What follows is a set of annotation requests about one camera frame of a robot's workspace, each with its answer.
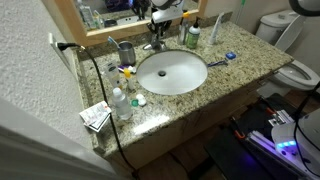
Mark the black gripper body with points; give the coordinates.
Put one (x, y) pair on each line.
(161, 25)

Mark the chrome sink faucet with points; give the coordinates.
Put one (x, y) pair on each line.
(156, 45)

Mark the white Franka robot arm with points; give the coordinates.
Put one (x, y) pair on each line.
(306, 133)

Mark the clear bottle yellow cap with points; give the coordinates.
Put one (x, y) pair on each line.
(182, 33)

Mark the green pump soap bottle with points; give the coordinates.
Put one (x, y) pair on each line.
(192, 38)

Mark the steel cup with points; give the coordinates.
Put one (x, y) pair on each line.
(127, 55)

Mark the purple white toothpaste tube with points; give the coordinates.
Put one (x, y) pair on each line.
(130, 69)

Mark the blue white toothbrush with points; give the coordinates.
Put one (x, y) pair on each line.
(112, 41)

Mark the white oval sink basin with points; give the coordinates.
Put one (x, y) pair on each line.
(180, 76)

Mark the tall white standing tube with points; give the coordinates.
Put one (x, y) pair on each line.
(215, 31)

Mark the small bottle yellow collar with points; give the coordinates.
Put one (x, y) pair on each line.
(130, 83)

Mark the white lotion tube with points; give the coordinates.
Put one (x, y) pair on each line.
(112, 75)

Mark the green white lens case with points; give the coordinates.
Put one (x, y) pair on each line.
(140, 100)

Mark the small blue floss box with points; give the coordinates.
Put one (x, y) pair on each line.
(230, 55)

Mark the clear plastic bottle white cap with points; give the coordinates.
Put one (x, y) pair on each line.
(122, 106)

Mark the green white broom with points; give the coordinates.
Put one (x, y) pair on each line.
(239, 13)

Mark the white paper packet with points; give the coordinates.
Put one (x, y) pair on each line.
(95, 113)

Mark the granite vanity cabinet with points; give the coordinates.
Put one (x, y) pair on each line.
(186, 133)

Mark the dark edged card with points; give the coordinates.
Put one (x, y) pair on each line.
(100, 127)

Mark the orange black clamp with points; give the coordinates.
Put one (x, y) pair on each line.
(270, 110)
(239, 134)

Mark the black robot platform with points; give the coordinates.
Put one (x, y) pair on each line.
(226, 153)

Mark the white toilet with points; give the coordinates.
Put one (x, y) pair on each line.
(293, 76)

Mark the grey door edge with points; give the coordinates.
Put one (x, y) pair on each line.
(33, 150)

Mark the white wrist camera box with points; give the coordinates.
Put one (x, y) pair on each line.
(166, 14)

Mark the wood framed wall mirror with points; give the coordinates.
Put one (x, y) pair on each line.
(116, 31)

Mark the white wall outlet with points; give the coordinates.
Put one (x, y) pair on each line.
(61, 58)

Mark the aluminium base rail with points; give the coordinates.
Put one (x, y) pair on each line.
(263, 140)

